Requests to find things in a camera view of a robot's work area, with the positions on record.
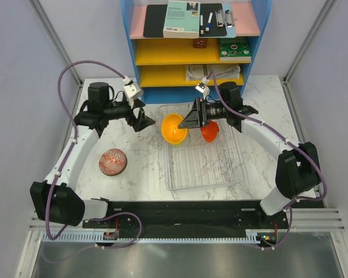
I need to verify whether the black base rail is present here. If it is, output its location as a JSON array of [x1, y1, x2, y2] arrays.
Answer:
[[81, 199, 327, 238]]

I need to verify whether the lime green bowl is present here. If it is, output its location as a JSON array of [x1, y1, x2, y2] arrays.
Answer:
[[170, 139, 186, 147]]

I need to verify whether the white marker blue cap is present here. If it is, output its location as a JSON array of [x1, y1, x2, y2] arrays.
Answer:
[[205, 12, 213, 32]]

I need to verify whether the black mat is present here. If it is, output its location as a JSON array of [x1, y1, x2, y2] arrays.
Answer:
[[143, 3, 222, 38]]

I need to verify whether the folded newspaper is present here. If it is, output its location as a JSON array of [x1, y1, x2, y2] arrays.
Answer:
[[185, 64, 241, 81]]

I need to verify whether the teal book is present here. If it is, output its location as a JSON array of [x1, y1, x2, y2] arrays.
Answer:
[[163, 1, 201, 39]]

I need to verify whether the white wire dish rack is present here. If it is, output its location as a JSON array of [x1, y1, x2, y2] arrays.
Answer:
[[161, 119, 245, 191]]

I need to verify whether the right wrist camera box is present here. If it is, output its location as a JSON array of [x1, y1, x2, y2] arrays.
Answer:
[[195, 83, 210, 99]]

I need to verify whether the yellow orange bowl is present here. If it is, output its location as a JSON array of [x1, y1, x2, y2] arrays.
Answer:
[[161, 114, 189, 143]]

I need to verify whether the green book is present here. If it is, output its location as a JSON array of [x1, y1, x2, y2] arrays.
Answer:
[[217, 37, 252, 62]]

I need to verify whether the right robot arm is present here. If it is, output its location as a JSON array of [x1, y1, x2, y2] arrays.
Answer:
[[179, 79, 327, 228]]

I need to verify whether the brown small box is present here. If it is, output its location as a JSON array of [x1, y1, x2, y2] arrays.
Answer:
[[193, 38, 208, 49]]

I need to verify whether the white marker black cap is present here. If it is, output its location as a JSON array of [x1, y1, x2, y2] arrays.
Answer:
[[200, 14, 204, 35]]

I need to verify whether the white cable duct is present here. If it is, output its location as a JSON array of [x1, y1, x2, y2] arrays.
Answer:
[[53, 231, 277, 244]]

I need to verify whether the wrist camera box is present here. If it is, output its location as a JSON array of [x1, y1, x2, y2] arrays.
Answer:
[[124, 82, 143, 100], [195, 83, 210, 99]]

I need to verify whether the red patterned bowl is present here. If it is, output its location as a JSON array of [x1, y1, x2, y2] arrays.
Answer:
[[99, 148, 128, 176]]

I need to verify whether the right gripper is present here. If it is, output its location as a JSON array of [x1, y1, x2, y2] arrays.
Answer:
[[179, 97, 229, 130]]

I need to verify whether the blue shelf unit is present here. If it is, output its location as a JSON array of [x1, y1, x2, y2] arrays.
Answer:
[[121, 1, 272, 104]]

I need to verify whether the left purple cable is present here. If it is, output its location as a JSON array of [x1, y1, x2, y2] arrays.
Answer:
[[45, 60, 131, 241]]

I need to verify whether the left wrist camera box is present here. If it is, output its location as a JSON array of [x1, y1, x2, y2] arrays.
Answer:
[[124, 82, 143, 100]]

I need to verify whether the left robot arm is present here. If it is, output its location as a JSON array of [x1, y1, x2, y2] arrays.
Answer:
[[30, 81, 155, 228]]

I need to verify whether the red orange bowl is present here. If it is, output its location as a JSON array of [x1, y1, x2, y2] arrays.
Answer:
[[200, 120, 219, 143]]

